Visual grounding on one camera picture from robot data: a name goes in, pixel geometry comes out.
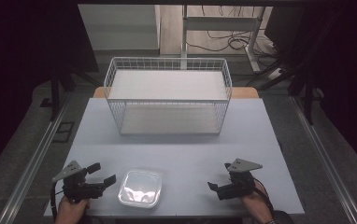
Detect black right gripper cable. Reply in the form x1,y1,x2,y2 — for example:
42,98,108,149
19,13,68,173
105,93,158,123
250,177,276,217

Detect black floor cables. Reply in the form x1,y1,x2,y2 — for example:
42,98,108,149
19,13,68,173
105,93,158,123
185,5,282,54

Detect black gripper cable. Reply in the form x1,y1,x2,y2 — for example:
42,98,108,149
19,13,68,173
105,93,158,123
250,177,276,217
50,181,64,222

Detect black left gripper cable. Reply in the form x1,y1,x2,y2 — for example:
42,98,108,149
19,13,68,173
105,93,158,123
50,181,64,222

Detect aluminium rail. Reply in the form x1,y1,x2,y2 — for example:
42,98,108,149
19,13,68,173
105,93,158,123
290,95,357,224
0,92,72,224

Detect black floor bracket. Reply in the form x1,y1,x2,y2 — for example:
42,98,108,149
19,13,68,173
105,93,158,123
52,120,76,145

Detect white power strip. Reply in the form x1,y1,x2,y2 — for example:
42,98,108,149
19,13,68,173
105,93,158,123
267,67,283,81

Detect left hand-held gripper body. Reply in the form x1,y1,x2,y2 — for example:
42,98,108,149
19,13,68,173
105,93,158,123
51,160,106,204

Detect black metal stand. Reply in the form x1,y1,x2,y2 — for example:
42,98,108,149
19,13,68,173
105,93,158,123
49,63,100,121
287,8,344,126

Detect white metal desk frame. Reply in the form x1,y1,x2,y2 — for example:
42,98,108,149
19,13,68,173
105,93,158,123
180,4,266,75

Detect clear plastic container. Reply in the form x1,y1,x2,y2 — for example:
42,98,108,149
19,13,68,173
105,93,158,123
117,168,164,209

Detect person's left hand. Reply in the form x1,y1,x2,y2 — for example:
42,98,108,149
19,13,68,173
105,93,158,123
54,195,91,224

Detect person's right hand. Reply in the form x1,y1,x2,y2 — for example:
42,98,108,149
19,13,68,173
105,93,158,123
239,182,275,224

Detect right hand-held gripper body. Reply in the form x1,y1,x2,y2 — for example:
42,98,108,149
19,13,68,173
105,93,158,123
216,158,264,202

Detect white wire shelf rack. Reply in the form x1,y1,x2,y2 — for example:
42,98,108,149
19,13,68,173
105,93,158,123
103,56,234,136

